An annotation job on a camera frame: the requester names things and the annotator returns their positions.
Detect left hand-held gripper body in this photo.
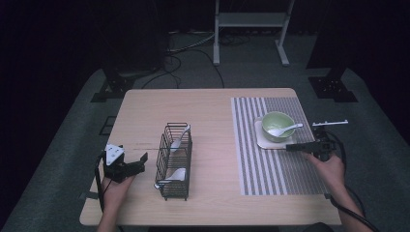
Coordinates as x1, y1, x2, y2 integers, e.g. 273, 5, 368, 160
102, 143, 137, 184

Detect grey striped placemat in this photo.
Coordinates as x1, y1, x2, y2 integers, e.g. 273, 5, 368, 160
230, 96, 333, 196

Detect black stand base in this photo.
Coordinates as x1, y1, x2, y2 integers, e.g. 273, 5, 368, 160
90, 64, 137, 103
307, 66, 359, 103

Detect person's right hand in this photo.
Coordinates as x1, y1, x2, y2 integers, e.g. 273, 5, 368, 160
304, 152, 347, 195

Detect person's left hand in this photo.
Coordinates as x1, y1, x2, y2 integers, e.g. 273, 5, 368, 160
102, 174, 136, 214

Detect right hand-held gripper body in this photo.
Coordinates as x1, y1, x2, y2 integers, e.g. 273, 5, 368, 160
310, 119, 350, 162

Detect white metal stand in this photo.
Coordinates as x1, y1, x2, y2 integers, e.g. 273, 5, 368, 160
212, 0, 296, 68

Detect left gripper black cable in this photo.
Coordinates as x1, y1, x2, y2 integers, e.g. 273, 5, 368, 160
94, 152, 108, 212

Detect white ceramic spoon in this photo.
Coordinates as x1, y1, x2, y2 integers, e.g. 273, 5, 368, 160
154, 167, 188, 190
267, 123, 305, 137
169, 125, 191, 153

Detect green bowl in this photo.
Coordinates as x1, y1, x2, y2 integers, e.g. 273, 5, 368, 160
260, 110, 297, 144

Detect white square coaster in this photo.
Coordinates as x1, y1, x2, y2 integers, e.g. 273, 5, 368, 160
254, 117, 298, 150

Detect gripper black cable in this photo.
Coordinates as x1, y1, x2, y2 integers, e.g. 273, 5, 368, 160
324, 130, 382, 232
94, 152, 108, 212

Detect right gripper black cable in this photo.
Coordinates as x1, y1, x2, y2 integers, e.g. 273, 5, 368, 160
324, 130, 382, 232

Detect black floor cables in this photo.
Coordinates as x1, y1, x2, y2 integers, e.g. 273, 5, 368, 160
140, 32, 225, 90

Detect black wire basket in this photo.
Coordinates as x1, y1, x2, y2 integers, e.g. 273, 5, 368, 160
155, 121, 194, 202

